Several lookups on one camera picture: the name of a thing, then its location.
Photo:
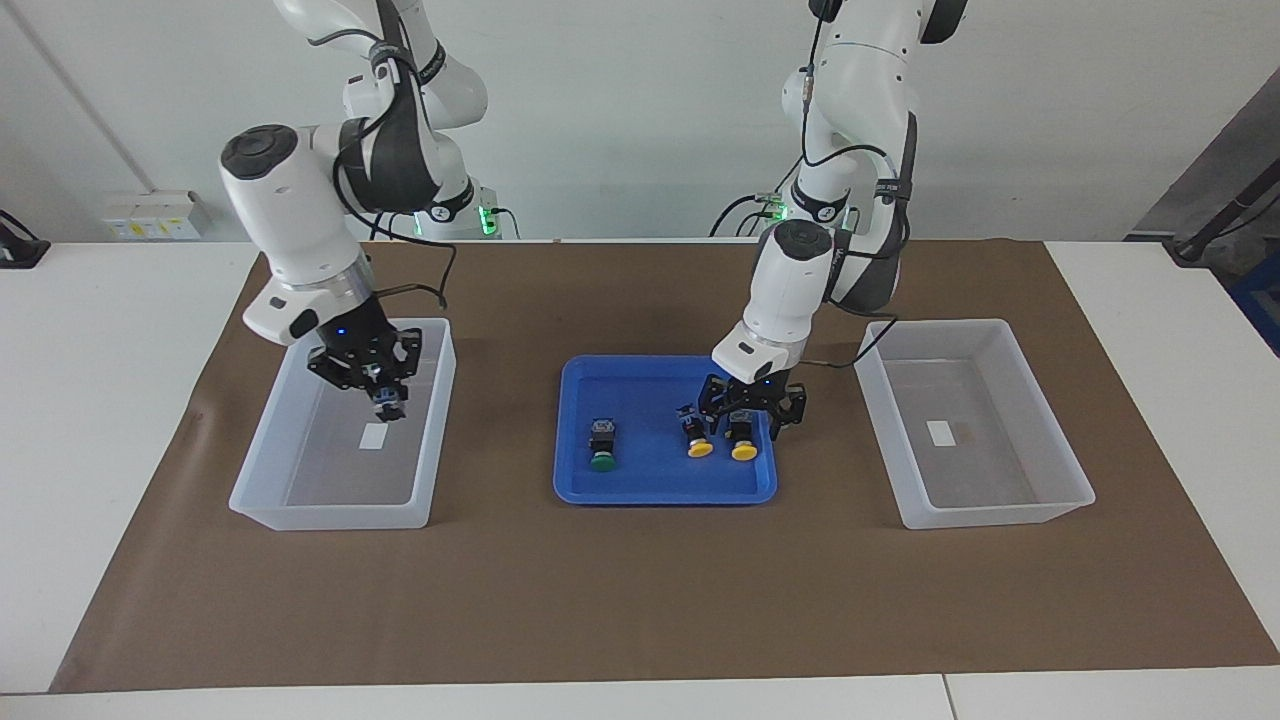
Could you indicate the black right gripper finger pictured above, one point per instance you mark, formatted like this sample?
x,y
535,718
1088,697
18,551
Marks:
x,y
340,372
408,355

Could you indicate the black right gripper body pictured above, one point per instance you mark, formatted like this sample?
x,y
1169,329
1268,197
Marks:
x,y
355,335

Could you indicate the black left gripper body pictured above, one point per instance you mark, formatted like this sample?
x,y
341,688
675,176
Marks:
x,y
755,390

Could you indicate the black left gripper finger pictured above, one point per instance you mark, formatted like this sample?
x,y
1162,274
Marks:
x,y
790,412
712,410

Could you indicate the yellow push button switch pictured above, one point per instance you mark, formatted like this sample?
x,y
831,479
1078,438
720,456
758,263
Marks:
x,y
742,438
692,432

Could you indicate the green push button switch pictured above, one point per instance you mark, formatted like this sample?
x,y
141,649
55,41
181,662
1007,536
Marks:
x,y
602,442
389,408

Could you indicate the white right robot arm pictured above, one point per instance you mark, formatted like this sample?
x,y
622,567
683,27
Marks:
x,y
300,220

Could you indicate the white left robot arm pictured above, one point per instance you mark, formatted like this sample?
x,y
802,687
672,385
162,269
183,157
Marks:
x,y
790,290

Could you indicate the white paper label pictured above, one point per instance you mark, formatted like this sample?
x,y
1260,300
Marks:
x,y
372,438
940,432

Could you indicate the translucent white plastic box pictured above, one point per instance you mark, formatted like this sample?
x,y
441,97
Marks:
x,y
1010,440
300,440

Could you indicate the blue plastic tray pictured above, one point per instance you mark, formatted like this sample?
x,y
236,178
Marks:
x,y
650,480

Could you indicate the brown paper table mat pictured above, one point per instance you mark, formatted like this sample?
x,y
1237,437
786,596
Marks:
x,y
640,600

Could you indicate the black clamp on table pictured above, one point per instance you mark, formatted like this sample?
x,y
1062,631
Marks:
x,y
18,250

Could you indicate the black pole stand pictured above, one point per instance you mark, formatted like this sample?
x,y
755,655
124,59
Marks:
x,y
1225,215

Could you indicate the blue crate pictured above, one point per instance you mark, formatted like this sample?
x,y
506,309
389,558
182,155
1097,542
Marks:
x,y
1262,305

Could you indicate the white wall socket strip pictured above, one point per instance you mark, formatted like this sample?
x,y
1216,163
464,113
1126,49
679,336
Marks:
x,y
150,215

